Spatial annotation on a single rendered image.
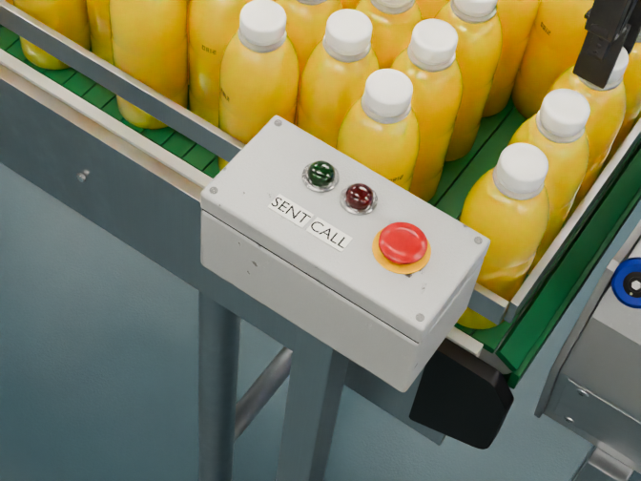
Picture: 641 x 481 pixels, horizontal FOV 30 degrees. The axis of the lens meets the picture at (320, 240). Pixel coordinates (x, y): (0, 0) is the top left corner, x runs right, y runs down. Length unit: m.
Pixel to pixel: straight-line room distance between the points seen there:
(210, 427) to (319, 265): 0.72
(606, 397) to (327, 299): 0.37
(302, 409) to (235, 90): 0.31
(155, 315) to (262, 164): 1.22
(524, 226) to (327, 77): 0.21
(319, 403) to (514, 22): 0.40
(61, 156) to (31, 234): 0.96
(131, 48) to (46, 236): 1.15
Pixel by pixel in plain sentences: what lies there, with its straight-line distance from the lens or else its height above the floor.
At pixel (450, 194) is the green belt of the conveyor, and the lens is 1.18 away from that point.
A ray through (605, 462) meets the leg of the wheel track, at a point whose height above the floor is 0.63.
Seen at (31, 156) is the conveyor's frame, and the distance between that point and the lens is 1.33.
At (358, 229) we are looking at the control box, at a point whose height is 1.10.
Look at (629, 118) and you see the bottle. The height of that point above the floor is 0.99.
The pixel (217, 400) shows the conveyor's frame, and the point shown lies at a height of 0.49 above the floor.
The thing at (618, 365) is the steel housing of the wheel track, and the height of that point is 0.87.
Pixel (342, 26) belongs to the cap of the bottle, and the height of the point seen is 1.10.
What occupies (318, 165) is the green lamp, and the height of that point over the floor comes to 1.11.
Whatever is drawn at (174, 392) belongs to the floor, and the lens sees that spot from 2.05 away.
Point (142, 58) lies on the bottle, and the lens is 1.12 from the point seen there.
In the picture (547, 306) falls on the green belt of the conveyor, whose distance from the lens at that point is 1.13.
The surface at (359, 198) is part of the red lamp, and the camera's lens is 0.90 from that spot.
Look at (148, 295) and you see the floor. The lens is 2.15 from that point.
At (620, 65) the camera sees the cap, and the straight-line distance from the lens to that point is 1.04.
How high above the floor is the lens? 1.83
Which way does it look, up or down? 55 degrees down
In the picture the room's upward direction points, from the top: 8 degrees clockwise
